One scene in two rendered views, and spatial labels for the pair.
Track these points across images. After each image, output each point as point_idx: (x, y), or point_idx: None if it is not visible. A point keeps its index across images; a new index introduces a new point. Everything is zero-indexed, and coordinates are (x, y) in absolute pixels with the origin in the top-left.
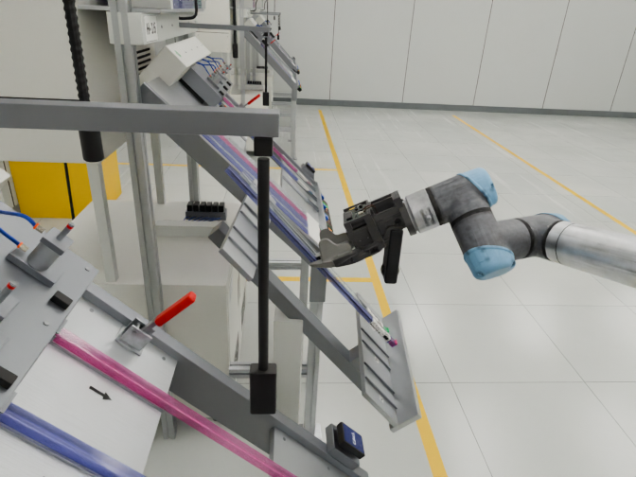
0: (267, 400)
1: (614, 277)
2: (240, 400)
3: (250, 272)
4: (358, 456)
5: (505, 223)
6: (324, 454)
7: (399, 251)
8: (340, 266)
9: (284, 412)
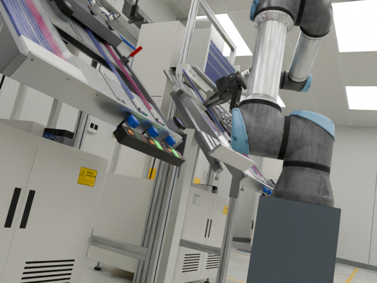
0: (133, 11)
1: (295, 57)
2: (145, 92)
3: (170, 78)
4: (178, 125)
5: None
6: (165, 121)
7: (236, 92)
8: (211, 98)
9: (177, 182)
